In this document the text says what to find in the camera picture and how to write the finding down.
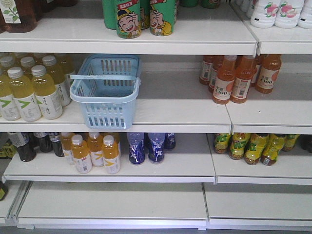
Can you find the light blue plastic basket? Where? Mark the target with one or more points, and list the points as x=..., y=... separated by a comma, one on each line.
x=106, y=87

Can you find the blue sports drink bottle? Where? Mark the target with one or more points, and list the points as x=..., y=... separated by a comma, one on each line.
x=170, y=141
x=136, y=147
x=156, y=147

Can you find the white shelf unit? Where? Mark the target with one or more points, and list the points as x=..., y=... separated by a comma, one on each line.
x=194, y=190

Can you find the orange vitamin drink bottle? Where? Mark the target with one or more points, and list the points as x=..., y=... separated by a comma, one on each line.
x=66, y=146
x=111, y=154
x=95, y=141
x=81, y=155

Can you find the yellow lemon tea bottle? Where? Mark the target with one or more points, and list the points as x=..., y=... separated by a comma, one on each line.
x=275, y=144
x=255, y=147
x=237, y=146
x=290, y=142
x=221, y=142

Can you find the orange C100 juice bottle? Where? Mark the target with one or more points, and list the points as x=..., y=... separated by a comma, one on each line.
x=243, y=77
x=225, y=80
x=268, y=74

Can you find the green cartoon drink can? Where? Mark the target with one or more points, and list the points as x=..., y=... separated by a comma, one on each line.
x=162, y=17
x=128, y=18

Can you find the pale yellow drink bottle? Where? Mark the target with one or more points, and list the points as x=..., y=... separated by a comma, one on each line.
x=23, y=94
x=46, y=94
x=8, y=107
x=61, y=84

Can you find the dark tea bottle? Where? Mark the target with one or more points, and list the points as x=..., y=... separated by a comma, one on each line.
x=21, y=141
x=44, y=141
x=56, y=143

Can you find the white peach drink bottle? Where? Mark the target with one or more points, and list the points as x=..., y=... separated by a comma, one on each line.
x=288, y=13
x=305, y=19
x=264, y=13

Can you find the brown tea bottle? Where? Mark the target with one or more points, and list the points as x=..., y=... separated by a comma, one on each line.
x=19, y=15

